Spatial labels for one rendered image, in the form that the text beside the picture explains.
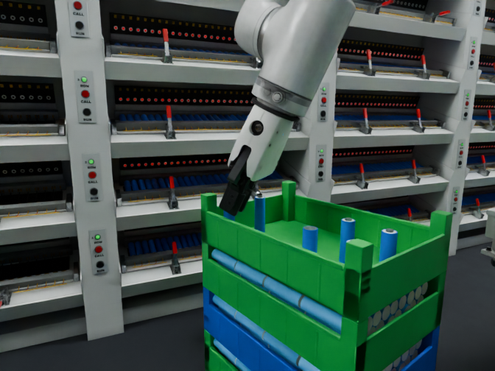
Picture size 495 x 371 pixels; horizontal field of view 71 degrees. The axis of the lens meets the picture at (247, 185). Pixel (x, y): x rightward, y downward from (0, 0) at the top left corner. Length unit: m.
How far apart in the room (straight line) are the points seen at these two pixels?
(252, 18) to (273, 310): 0.39
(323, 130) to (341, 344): 0.87
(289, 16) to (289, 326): 0.39
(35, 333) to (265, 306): 0.79
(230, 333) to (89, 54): 0.71
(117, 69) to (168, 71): 0.13
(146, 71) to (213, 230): 0.55
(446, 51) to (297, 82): 1.29
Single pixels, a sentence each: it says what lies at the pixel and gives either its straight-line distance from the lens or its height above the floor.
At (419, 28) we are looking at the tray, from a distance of 1.50.
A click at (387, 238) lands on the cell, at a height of 0.46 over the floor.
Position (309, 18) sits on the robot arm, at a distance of 0.48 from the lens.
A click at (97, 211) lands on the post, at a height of 0.36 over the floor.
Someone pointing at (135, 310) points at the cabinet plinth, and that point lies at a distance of 1.15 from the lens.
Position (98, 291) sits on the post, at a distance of 1.06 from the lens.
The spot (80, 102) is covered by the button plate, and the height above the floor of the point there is 0.64.
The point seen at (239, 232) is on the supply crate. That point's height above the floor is 0.44.
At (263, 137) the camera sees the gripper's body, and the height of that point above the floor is 0.57.
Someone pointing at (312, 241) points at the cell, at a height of 0.46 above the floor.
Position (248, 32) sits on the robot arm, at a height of 0.72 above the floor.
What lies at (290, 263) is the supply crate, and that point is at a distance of 0.42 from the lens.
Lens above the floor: 0.60
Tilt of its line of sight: 11 degrees down
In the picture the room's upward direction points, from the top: straight up
